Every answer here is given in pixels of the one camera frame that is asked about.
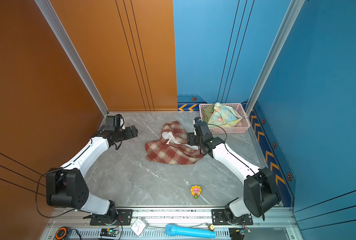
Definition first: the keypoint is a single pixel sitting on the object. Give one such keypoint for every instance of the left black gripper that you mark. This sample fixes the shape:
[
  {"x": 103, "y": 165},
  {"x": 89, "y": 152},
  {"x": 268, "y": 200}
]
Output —
[{"x": 129, "y": 135}]

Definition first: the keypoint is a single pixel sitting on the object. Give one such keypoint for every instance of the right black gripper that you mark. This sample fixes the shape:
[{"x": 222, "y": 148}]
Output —
[{"x": 190, "y": 139}]

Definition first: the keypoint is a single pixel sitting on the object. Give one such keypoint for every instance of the red plaid skirt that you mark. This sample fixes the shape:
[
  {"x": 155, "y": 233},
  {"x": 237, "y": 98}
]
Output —
[{"x": 172, "y": 148}]

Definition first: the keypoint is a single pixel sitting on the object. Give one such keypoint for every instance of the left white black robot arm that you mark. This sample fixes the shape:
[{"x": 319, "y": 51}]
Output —
[{"x": 66, "y": 186}]

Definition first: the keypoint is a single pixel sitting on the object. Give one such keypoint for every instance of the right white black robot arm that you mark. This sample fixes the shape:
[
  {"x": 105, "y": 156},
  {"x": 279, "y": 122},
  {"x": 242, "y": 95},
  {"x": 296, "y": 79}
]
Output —
[{"x": 261, "y": 191}]

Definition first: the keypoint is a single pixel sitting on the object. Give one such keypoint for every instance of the olive green skirt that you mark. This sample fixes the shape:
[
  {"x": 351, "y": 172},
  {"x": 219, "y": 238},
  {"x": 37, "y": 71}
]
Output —
[{"x": 208, "y": 112}]

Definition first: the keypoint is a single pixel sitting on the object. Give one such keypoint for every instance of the floral pastel skirt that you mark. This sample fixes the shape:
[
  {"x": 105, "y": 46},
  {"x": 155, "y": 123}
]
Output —
[{"x": 224, "y": 116}]

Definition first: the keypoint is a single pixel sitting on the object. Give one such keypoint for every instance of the yellow sunflower toy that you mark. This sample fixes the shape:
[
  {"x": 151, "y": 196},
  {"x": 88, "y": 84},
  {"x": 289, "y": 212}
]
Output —
[{"x": 196, "y": 191}]

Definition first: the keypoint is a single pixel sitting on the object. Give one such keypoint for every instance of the small brass cylinder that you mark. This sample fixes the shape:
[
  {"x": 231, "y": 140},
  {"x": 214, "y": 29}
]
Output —
[{"x": 211, "y": 228}]

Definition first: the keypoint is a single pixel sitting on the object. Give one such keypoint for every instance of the white square card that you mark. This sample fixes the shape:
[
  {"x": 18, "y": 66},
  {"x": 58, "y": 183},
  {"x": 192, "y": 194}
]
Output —
[{"x": 139, "y": 226}]

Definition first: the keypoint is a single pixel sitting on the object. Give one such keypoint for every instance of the cyan toy microphone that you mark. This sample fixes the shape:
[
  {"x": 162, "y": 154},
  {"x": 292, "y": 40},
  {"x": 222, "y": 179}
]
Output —
[{"x": 173, "y": 230}]

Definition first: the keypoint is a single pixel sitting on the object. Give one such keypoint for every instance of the right green circuit board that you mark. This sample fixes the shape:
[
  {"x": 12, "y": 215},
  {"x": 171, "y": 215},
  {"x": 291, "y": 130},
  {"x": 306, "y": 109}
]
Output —
[{"x": 243, "y": 231}]

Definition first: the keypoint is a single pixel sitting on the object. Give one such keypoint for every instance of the green circuit board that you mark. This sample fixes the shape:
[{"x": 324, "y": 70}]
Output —
[
  {"x": 109, "y": 233},
  {"x": 243, "y": 231}
]

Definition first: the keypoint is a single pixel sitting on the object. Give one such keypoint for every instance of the left green circuit board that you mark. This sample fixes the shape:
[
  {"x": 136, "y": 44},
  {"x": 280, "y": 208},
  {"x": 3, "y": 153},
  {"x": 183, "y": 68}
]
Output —
[{"x": 109, "y": 233}]

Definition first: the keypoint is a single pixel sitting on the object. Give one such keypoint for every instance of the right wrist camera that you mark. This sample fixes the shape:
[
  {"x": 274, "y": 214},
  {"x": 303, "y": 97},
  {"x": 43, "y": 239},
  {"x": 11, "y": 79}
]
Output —
[{"x": 197, "y": 120}]

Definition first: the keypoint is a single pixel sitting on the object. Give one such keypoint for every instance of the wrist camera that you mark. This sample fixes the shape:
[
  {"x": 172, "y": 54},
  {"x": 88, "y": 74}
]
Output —
[
  {"x": 197, "y": 120},
  {"x": 114, "y": 123}
]

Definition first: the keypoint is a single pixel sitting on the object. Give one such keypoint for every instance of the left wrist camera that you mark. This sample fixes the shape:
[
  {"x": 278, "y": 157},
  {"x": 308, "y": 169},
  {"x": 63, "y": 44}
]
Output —
[{"x": 114, "y": 123}]

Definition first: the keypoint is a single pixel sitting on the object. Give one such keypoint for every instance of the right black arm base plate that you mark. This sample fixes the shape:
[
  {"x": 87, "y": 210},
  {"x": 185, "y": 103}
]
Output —
[{"x": 222, "y": 217}]

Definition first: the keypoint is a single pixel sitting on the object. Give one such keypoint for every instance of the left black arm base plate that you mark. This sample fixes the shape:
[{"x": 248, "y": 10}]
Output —
[{"x": 121, "y": 217}]

